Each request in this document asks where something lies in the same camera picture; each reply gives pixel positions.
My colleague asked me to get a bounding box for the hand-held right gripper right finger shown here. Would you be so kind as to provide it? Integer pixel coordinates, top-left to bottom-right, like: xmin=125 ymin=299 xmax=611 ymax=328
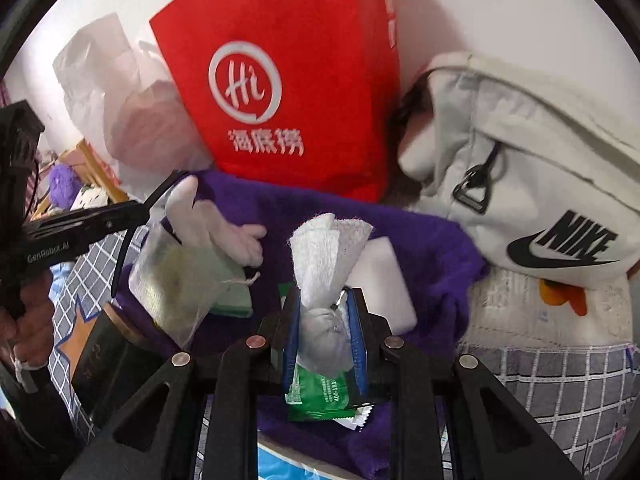
xmin=349 ymin=286 xmax=584 ymax=480

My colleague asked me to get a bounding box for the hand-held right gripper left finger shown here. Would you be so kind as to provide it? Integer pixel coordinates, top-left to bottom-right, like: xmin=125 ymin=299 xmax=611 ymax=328
xmin=59 ymin=289 xmax=302 ymax=480

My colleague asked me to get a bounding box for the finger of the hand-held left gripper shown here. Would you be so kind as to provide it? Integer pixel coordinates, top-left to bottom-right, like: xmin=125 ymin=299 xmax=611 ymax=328
xmin=22 ymin=201 xmax=152 ymax=242

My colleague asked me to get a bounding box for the green wipe packet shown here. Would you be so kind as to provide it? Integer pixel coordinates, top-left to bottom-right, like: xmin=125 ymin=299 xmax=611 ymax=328
xmin=278 ymin=281 xmax=374 ymax=432

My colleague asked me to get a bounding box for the white packet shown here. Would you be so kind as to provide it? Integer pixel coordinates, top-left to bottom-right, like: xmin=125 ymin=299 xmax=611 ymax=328
xmin=344 ymin=236 xmax=419 ymax=334

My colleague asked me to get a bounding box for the translucent drawstring pouch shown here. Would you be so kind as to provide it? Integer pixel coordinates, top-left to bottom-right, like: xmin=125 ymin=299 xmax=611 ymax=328
xmin=128 ymin=222 xmax=262 ymax=352

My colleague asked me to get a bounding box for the white gauze cloth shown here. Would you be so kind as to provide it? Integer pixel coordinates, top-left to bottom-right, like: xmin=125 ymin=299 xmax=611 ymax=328
xmin=288 ymin=211 xmax=374 ymax=377

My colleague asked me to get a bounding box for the purple plush storage basket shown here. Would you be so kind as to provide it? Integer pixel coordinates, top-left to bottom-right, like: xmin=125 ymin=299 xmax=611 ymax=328
xmin=109 ymin=169 xmax=492 ymax=480

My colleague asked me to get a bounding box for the person's left hand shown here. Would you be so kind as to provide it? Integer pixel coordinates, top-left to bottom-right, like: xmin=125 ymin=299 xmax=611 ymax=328
xmin=0 ymin=274 xmax=55 ymax=377

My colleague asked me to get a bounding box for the white dotted pillow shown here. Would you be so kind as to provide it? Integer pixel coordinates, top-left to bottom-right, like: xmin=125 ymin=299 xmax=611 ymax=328
xmin=69 ymin=186 xmax=109 ymax=212

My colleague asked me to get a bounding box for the purple plush toy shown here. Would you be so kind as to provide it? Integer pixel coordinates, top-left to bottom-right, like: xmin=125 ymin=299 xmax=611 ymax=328
xmin=46 ymin=161 xmax=84 ymax=212

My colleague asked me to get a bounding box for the wooden headboard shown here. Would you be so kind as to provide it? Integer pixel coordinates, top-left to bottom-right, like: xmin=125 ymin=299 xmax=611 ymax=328
xmin=29 ymin=139 xmax=132 ymax=217

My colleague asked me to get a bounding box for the blue tissue pack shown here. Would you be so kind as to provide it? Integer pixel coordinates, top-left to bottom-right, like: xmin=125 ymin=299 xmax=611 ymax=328
xmin=256 ymin=441 xmax=342 ymax=480

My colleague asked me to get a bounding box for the white plastic shopping bag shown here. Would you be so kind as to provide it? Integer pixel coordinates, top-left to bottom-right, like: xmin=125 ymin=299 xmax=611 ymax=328
xmin=51 ymin=11 xmax=217 ymax=177

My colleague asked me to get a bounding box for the dark metal tin box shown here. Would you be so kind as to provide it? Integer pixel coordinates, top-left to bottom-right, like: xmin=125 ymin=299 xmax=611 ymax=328
xmin=71 ymin=309 xmax=167 ymax=422

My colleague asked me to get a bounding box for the grey checked blanket with stars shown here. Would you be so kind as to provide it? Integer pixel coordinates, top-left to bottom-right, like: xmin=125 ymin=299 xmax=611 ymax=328
xmin=46 ymin=220 xmax=640 ymax=480

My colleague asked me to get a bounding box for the red paper shopping bag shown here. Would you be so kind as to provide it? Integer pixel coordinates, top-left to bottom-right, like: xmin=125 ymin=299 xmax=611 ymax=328
xmin=149 ymin=0 xmax=402 ymax=204

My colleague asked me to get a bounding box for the grey waist bag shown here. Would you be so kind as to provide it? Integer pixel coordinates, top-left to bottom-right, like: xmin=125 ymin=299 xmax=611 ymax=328
xmin=396 ymin=51 xmax=640 ymax=292

